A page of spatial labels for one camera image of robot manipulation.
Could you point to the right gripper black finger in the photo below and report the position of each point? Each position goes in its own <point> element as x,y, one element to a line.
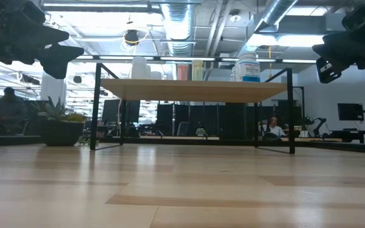
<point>327,71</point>
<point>341,47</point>

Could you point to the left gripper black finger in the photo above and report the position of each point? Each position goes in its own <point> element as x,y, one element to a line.
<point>33,33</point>
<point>59,58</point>

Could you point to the white supplement bottle blue label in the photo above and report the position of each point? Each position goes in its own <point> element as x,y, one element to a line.
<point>234,74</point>
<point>248,68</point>

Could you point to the plain white plastic bottle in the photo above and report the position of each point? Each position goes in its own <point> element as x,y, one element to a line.
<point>138,68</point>
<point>148,73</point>
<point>156,76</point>

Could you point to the red transparent pill bottle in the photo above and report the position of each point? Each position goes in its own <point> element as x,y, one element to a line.
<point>182,73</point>

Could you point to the black background robot arm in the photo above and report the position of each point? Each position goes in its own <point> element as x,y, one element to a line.
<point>315,123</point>

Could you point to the wooden shelf black metal legs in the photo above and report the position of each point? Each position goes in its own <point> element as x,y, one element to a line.
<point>185,90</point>

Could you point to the small black round speaker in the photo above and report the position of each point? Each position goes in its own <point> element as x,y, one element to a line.
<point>77,79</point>

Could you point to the white building pillar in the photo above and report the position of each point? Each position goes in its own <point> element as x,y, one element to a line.
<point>53,88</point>

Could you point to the black background monitor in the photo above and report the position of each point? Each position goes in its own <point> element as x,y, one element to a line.
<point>350,111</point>

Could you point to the succulent plant in black pot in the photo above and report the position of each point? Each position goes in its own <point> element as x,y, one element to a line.
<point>60,126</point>

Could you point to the dark background desk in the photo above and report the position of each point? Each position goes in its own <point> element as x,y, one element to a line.
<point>356,135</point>

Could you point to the person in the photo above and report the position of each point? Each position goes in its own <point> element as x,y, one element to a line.
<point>274,128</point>
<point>9,111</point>

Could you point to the black office monitor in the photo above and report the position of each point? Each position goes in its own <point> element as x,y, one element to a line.
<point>133,111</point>
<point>111,111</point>

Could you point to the round ceiling smoke detector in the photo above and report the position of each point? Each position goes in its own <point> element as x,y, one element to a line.
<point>234,17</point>

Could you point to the black office partition panels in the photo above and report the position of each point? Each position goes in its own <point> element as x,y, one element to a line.
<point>174,120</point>

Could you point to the grey office chair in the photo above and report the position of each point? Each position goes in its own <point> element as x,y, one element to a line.
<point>182,128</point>

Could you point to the silver smooth ventilation duct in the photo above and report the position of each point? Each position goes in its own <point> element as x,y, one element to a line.
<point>277,9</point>

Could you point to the silver ribbed ventilation duct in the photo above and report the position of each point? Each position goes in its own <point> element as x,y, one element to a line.
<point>177,31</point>

